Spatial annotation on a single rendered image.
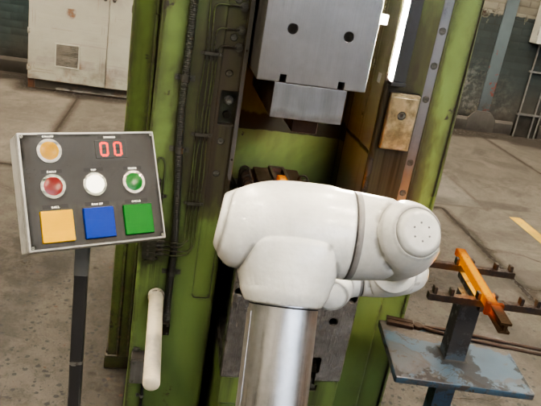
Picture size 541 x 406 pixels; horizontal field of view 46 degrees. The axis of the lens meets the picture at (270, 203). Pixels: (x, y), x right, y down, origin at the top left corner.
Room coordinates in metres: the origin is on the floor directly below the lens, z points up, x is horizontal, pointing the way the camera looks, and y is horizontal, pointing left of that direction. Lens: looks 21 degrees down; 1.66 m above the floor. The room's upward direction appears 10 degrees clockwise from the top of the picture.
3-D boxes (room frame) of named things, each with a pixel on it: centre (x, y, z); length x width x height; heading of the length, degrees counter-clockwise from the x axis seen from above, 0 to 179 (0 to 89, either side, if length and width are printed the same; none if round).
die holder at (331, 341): (1.93, -0.07, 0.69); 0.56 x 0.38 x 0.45; 11
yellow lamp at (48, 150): (1.42, 0.54, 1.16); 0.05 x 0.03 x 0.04; 101
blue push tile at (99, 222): (1.41, 0.40, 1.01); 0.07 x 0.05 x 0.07; 126
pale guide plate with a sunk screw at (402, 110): (1.89, -0.34, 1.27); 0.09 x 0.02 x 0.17; 101
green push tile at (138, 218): (1.47, 0.32, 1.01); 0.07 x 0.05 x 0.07; 126
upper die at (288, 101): (1.91, -0.02, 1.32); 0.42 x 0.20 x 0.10; 11
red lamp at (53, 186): (1.38, 0.51, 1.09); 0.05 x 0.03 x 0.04; 101
